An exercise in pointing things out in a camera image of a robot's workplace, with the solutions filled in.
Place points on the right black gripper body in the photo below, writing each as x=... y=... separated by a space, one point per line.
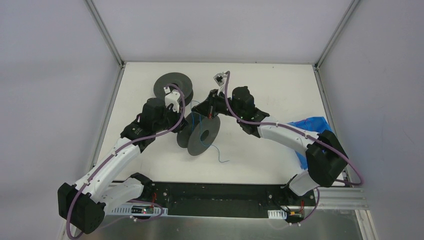
x=201 y=108

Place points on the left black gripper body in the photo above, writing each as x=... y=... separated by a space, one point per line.
x=178 y=124

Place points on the black cable spool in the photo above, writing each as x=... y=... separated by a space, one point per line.
x=199 y=134

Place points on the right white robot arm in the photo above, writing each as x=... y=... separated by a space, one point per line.
x=323 y=152

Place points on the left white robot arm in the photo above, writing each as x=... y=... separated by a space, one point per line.
x=84 y=204

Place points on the black spool lying flat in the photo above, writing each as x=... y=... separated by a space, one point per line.
x=180 y=80

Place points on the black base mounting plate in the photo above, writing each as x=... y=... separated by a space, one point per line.
x=252 y=201

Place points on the blue plastic bin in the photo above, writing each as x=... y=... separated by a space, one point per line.
x=314 y=124

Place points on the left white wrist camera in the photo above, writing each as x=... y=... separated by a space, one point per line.
x=174 y=97

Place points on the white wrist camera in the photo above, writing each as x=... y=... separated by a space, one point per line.
x=174 y=97
x=221 y=80

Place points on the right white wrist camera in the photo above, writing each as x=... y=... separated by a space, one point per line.
x=221 y=80

